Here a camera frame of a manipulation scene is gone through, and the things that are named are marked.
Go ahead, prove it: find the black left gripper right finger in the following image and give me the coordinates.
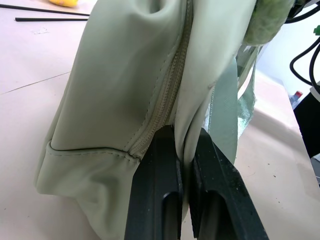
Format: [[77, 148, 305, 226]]
[[188, 127, 270, 240]]

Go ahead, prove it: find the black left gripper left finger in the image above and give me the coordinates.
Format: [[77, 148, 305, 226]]
[[123, 125, 184, 240]]

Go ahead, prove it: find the green zippered pouch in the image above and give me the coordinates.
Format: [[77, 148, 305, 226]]
[[35, 0, 259, 222]]

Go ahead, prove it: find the green plush keychain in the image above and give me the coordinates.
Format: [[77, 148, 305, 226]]
[[243, 0, 296, 46]]

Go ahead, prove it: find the yellow plush toy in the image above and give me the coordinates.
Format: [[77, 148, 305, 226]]
[[48, 0, 80, 7]]

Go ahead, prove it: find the black box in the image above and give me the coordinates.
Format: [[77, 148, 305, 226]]
[[293, 92, 320, 159]]

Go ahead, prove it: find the clear bottle with red cap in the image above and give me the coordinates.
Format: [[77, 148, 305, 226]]
[[289, 90, 304, 109]]

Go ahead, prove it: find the thin black rod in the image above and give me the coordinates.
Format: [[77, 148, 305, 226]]
[[15, 16, 88, 22], [0, 4, 90, 17]]

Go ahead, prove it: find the black cable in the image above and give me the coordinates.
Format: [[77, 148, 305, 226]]
[[289, 37, 320, 89], [284, 0, 320, 25]]

